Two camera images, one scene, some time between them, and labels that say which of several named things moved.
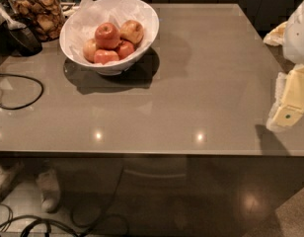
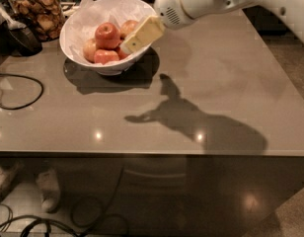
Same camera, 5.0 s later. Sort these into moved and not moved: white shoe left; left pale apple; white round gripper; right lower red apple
Moved: white round gripper
Not moved: right lower red apple; left pale apple; white shoe left
